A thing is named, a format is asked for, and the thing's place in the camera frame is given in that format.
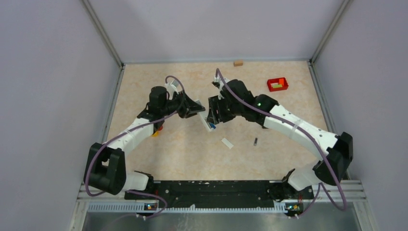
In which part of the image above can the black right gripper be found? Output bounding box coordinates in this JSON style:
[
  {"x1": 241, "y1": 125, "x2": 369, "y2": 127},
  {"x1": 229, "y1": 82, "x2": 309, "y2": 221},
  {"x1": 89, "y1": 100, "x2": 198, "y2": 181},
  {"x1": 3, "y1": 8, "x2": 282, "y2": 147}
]
[{"x1": 207, "y1": 94, "x2": 242, "y2": 125}]

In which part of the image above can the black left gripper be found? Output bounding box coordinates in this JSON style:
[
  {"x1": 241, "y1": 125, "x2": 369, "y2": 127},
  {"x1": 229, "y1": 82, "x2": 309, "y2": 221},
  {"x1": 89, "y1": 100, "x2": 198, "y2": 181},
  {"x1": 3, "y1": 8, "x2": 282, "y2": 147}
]
[{"x1": 161, "y1": 90, "x2": 205, "y2": 118}]

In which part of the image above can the white remote control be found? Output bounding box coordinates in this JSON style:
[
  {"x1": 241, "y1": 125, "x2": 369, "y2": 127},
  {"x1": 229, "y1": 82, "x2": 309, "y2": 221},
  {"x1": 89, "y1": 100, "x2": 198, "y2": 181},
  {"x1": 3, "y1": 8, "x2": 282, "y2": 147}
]
[{"x1": 197, "y1": 109, "x2": 214, "y2": 132}]

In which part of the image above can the white battery cover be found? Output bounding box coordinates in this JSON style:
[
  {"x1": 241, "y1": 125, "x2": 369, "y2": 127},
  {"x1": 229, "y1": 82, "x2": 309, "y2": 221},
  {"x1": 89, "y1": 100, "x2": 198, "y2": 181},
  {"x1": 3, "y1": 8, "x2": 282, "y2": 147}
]
[{"x1": 221, "y1": 138, "x2": 234, "y2": 149}]

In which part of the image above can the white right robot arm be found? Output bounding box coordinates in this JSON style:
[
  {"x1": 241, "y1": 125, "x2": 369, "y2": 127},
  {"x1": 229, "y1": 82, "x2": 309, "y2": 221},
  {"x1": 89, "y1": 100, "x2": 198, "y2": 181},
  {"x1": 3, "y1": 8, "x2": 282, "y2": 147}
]
[{"x1": 206, "y1": 78, "x2": 353, "y2": 198}]

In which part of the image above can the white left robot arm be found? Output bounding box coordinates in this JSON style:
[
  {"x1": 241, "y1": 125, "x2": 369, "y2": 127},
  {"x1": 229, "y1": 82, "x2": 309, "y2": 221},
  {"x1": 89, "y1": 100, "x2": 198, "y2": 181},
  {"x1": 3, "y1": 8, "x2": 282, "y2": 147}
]
[{"x1": 84, "y1": 86, "x2": 205, "y2": 199}]

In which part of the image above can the red plastic bin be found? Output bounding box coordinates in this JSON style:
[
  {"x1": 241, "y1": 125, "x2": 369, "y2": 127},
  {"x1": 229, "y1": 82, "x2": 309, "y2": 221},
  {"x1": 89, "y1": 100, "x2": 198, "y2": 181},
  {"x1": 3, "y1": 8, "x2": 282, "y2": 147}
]
[{"x1": 267, "y1": 77, "x2": 289, "y2": 92}]

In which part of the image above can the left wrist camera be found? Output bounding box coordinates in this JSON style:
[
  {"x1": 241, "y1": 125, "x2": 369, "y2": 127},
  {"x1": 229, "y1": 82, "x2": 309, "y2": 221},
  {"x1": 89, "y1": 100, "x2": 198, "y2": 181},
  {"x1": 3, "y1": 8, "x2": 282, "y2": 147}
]
[{"x1": 165, "y1": 80, "x2": 179, "y2": 98}]

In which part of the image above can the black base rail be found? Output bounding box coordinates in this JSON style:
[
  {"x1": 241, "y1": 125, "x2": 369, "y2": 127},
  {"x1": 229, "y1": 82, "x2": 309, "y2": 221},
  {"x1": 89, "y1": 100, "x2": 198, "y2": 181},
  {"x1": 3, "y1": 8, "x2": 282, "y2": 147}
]
[{"x1": 124, "y1": 180, "x2": 314, "y2": 208}]

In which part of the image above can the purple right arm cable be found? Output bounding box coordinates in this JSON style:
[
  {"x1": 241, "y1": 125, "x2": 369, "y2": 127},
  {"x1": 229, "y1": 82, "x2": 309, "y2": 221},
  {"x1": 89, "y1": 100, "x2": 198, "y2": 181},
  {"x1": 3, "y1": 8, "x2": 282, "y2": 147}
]
[{"x1": 215, "y1": 68, "x2": 348, "y2": 219}]

